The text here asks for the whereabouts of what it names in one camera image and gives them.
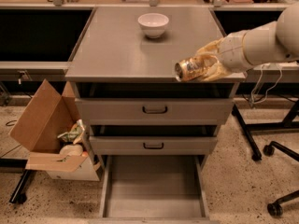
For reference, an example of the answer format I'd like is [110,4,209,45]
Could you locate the green snack bag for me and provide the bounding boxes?
[57,119,85,145]

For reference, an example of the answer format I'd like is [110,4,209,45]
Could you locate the grey middle drawer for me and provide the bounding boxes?
[90,136,217,155]

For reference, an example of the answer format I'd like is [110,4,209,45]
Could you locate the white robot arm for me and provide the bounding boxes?
[196,3,299,81]

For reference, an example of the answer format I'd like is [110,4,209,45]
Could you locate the grey drawer cabinet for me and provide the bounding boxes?
[64,6,247,224]

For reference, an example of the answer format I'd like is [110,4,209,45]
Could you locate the white round object in box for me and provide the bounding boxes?
[60,145,83,156]

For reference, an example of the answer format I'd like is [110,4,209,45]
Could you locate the grey drawer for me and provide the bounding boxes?
[90,155,219,224]
[90,136,217,155]
[75,98,233,125]

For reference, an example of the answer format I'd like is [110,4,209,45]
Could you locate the white ceramic bowl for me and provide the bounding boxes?
[137,13,169,38]

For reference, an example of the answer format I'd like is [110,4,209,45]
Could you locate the black office chair base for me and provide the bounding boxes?
[262,140,299,217]

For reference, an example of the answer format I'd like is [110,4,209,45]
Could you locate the white cable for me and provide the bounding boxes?
[249,63,284,105]

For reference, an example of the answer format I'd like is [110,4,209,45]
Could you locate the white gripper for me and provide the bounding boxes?
[195,30,253,81]

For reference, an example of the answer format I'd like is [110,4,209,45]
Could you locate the grey top drawer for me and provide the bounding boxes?
[75,98,233,125]

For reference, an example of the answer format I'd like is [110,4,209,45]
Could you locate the orange soda can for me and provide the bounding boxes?
[175,54,219,82]

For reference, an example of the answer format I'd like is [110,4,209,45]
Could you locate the black table leg frame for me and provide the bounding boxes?
[232,100,299,161]

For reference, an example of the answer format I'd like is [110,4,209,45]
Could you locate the grey bottom drawer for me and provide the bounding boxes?
[90,155,219,224]

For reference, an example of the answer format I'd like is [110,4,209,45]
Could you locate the open cardboard box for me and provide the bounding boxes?
[9,80,101,181]

